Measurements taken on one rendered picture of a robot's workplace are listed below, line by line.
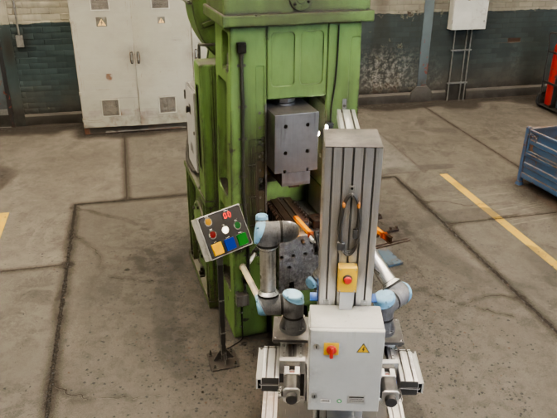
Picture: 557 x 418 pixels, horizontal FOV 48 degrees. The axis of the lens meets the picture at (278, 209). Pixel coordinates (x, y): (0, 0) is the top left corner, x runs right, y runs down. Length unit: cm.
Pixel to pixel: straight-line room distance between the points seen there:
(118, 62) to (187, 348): 532
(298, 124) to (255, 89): 35
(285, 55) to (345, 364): 202
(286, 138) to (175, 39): 531
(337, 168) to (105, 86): 685
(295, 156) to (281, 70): 56
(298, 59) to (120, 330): 247
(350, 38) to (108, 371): 281
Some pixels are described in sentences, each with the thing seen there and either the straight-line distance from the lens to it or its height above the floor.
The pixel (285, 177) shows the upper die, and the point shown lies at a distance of 419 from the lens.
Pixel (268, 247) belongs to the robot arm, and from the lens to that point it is 329.
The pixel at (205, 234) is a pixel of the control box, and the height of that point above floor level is 110.
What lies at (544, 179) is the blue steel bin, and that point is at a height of 22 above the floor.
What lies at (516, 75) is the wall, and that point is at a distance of 1195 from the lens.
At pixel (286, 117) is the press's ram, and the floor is 175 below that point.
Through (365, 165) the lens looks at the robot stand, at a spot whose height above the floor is 195.
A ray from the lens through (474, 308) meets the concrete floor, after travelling 547.
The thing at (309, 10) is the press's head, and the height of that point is 238.
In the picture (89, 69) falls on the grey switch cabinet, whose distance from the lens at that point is 928.
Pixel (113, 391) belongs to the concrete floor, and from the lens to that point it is 457.
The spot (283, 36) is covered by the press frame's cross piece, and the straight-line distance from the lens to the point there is 408.
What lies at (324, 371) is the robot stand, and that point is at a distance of 304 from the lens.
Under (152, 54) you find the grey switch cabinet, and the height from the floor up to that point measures 111.
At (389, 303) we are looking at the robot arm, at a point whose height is 103.
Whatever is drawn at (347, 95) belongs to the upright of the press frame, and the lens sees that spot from 432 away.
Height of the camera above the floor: 293
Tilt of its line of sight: 25 degrees down
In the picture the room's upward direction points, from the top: straight up
